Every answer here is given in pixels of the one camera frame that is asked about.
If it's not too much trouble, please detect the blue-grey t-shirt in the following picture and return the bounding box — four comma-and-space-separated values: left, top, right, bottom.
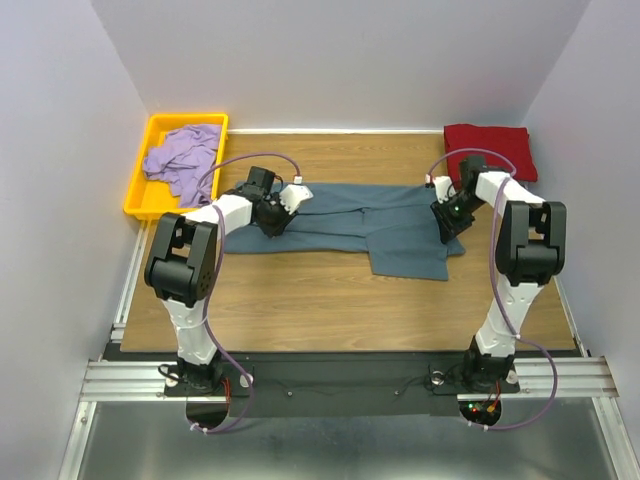
225, 183, 465, 281

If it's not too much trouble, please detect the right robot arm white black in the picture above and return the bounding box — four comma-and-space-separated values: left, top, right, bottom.
426, 150, 567, 386

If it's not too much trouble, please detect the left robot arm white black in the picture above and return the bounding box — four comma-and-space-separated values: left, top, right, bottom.
144, 167, 313, 393

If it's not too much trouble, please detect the folded red t-shirt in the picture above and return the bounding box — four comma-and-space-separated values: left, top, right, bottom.
444, 123, 538, 183

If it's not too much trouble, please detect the lilac t-shirt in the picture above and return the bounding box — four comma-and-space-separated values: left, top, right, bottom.
142, 124, 221, 208

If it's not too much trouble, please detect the yellow plastic tray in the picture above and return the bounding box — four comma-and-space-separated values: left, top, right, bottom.
123, 112, 229, 221

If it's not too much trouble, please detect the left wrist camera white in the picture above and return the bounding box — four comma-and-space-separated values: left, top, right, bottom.
279, 184, 313, 215

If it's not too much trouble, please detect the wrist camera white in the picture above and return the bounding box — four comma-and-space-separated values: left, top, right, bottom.
279, 184, 313, 215
425, 174, 456, 204

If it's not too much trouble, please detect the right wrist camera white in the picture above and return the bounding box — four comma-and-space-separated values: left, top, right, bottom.
425, 174, 456, 204

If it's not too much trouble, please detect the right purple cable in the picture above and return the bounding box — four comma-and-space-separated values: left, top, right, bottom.
424, 147, 559, 434

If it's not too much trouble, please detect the purple cable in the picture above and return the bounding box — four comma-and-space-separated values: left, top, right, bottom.
187, 152, 304, 435
424, 147, 559, 434

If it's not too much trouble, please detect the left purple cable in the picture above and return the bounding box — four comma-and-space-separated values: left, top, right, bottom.
187, 152, 304, 435

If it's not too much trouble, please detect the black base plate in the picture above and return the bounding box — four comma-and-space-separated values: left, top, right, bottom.
164, 351, 519, 418

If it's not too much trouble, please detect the aluminium frame rail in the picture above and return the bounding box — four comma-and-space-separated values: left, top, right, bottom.
81, 214, 617, 402

